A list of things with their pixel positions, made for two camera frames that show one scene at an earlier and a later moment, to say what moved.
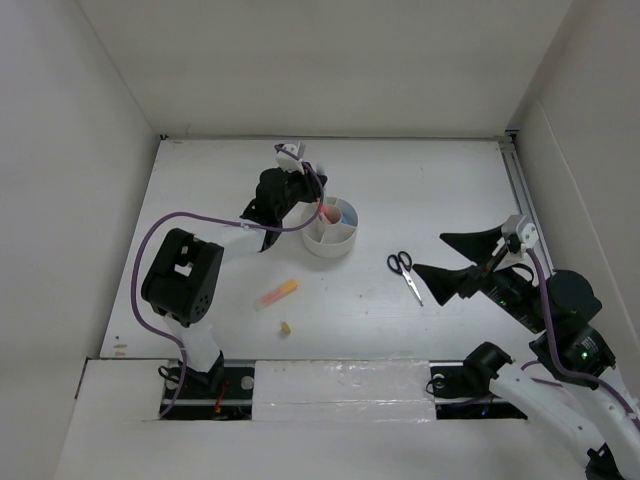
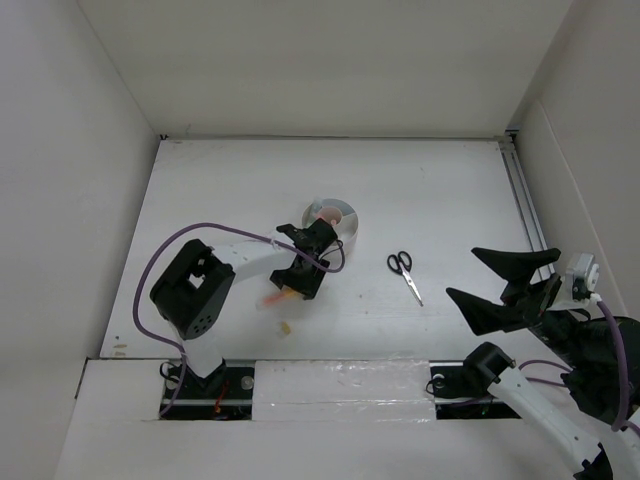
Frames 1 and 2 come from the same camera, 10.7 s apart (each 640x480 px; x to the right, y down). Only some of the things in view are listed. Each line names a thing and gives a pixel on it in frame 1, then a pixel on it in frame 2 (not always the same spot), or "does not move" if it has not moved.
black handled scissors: (401, 264) does not move
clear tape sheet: (343, 390) does not move
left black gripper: (309, 185) to (306, 286)
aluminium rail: (523, 193) does not move
